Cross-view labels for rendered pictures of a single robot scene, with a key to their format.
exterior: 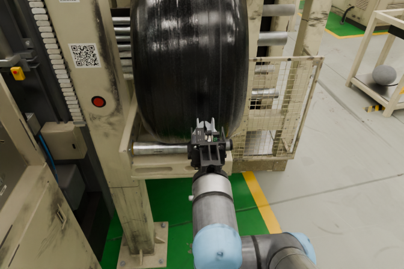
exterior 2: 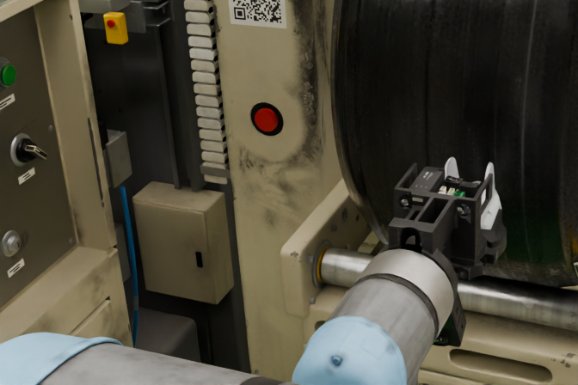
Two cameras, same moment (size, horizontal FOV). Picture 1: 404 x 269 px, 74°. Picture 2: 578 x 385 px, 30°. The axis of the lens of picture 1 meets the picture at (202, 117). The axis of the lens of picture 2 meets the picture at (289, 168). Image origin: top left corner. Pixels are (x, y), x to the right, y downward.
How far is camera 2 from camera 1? 46 cm
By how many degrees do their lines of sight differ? 28
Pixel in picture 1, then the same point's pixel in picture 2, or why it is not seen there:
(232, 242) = (373, 354)
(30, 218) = not seen: hidden behind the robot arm
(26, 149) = (83, 200)
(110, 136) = (280, 223)
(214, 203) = (378, 291)
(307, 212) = not seen: outside the picture
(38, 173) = (93, 265)
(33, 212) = not seen: hidden behind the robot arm
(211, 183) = (395, 262)
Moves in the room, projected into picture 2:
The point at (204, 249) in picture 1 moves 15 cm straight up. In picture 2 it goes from (313, 349) to (299, 153)
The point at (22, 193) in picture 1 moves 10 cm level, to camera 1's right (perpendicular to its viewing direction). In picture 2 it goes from (49, 292) to (115, 310)
